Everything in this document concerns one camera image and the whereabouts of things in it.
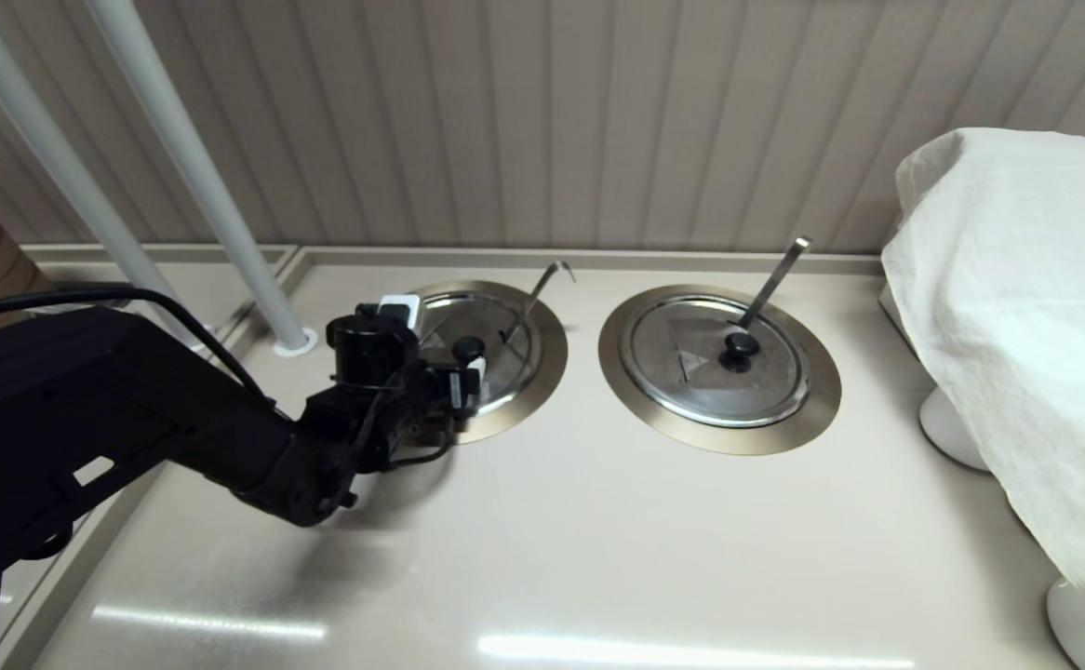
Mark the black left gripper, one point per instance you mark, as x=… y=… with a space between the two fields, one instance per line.
x=384 y=419

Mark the steel lid with black knob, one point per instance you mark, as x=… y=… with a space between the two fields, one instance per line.
x=505 y=372
x=691 y=391

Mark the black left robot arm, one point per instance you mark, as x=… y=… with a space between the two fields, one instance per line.
x=87 y=400

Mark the white pole base flange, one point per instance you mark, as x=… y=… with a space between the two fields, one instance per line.
x=295 y=350

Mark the thick white support pole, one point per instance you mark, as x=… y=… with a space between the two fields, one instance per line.
x=196 y=167

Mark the thin grey-white support pole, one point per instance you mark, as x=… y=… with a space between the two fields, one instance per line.
x=59 y=158

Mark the white cloth covered appliance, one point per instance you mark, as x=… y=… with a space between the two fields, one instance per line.
x=1017 y=326

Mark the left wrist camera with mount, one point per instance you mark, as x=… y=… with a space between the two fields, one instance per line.
x=370 y=349

